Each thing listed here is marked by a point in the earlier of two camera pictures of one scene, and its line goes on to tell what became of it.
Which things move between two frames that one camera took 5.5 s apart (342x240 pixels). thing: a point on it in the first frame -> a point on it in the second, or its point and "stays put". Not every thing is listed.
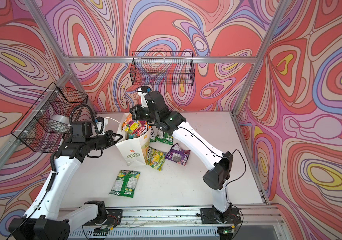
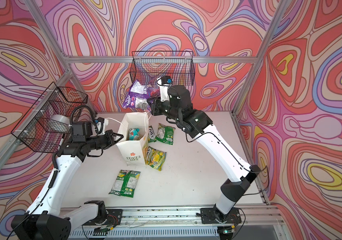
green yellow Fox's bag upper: (152, 135) stays put
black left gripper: (110, 141) stays put
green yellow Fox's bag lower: (155, 158) stays put
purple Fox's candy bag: (176, 154) -> (138, 95)
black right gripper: (137, 115) -> (155, 103)
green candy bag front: (125, 183) stays put
